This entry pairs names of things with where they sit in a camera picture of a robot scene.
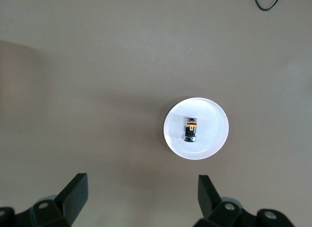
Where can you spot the orange and black switch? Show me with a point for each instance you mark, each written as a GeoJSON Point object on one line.
{"type": "Point", "coordinates": [190, 129]}

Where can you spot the pink round plate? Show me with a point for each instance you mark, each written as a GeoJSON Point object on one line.
{"type": "Point", "coordinates": [209, 109]}

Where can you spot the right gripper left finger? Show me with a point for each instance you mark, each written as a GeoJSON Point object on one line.
{"type": "Point", "coordinates": [75, 197]}

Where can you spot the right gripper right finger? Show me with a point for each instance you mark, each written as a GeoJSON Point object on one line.
{"type": "Point", "coordinates": [209, 200]}

